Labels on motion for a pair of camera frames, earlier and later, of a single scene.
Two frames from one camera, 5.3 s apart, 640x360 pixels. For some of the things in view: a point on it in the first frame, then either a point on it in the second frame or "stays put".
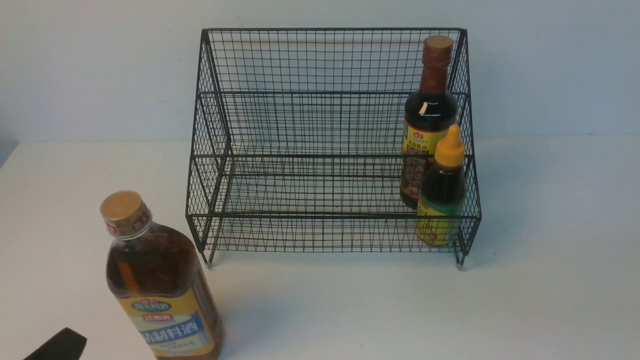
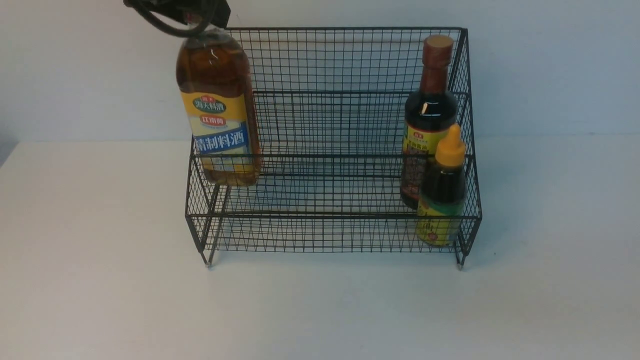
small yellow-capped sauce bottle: (442, 196) stays put
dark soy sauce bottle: (430, 117) stays put
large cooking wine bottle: (159, 276) -> (214, 77)
